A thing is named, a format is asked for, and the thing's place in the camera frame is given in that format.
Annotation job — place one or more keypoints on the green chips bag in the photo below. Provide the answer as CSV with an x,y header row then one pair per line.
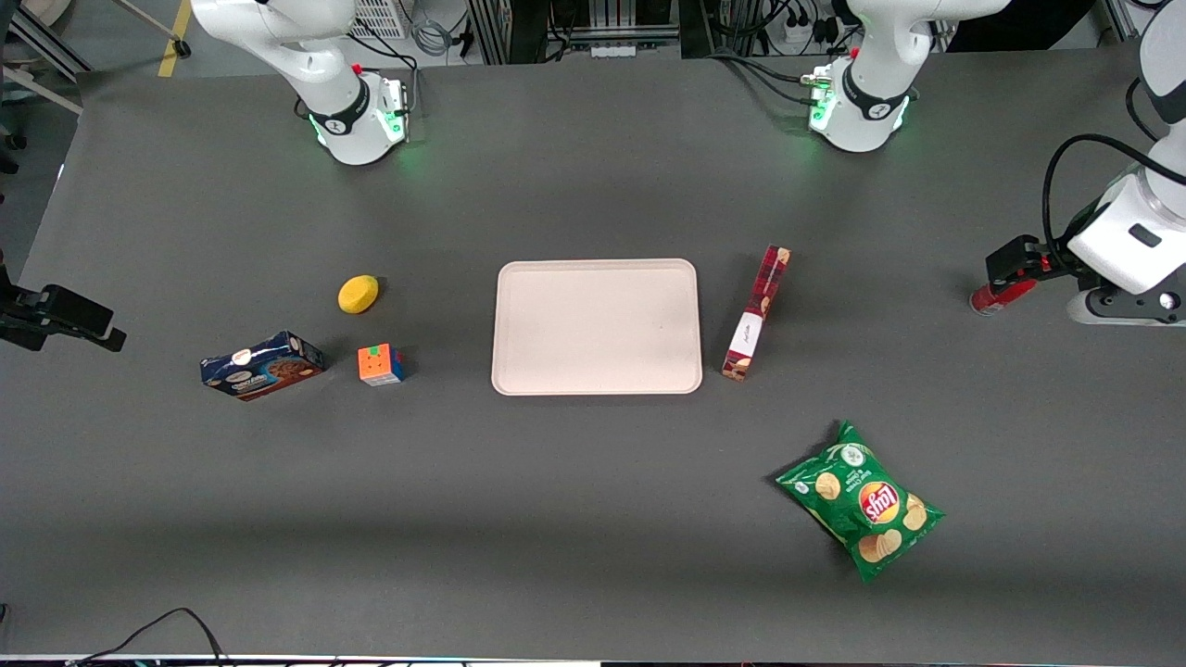
x,y
860,500

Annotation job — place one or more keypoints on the aluminium frame rack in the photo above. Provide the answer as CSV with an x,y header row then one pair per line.
x,y
574,23

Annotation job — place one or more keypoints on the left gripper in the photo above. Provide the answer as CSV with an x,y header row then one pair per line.
x,y
1050,257

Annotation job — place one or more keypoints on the red bottle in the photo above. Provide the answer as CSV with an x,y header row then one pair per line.
x,y
1001,296

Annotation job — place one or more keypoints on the colourful puzzle cube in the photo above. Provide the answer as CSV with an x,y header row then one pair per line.
x,y
378,365

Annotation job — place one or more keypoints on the black camera on mount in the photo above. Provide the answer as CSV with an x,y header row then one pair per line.
x,y
76,312

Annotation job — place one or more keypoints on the red cookie box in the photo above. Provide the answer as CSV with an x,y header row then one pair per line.
x,y
756,315

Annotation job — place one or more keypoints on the blue chocolate cookie box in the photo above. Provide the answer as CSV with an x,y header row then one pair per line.
x,y
262,367

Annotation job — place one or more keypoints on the beige plastic tray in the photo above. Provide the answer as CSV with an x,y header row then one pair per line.
x,y
596,326

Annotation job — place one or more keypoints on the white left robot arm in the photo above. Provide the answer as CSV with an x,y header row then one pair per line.
x,y
866,125

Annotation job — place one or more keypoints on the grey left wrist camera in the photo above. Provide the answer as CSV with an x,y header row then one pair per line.
x,y
1121,308

